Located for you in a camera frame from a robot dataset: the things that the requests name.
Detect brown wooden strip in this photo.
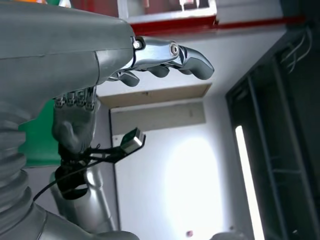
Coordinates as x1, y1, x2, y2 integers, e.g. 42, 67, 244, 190
97, 82, 213, 110

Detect white light tube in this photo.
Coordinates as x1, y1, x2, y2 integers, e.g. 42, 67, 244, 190
234, 124, 266, 240

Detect red wall strip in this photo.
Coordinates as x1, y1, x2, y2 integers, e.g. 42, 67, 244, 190
129, 14, 308, 38

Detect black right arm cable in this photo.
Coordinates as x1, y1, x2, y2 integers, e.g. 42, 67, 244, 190
32, 157, 106, 203

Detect green table mat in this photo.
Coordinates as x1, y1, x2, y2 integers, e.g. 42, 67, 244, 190
17, 0, 63, 169

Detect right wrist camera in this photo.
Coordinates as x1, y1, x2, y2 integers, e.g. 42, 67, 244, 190
100, 127, 147, 164

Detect dark metal rack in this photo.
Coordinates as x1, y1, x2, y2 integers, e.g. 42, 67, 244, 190
225, 24, 320, 240

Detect fire cabinet with silver frame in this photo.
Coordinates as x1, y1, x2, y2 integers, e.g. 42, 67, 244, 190
117, 0, 218, 24

